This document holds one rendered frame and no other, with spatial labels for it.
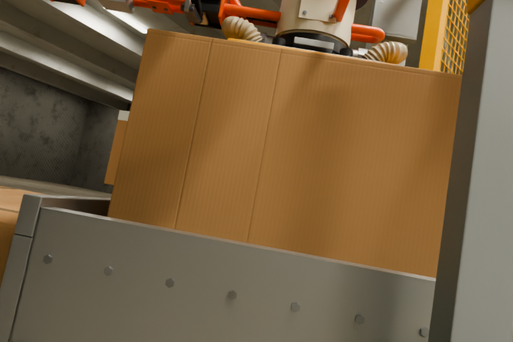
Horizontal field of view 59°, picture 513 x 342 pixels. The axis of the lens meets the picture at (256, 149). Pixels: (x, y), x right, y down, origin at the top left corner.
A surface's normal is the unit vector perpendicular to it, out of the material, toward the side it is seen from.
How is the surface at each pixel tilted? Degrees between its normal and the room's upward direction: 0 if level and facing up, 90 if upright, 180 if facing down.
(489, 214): 90
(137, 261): 90
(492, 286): 90
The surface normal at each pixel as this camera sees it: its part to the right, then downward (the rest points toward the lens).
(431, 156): -0.07, -0.13
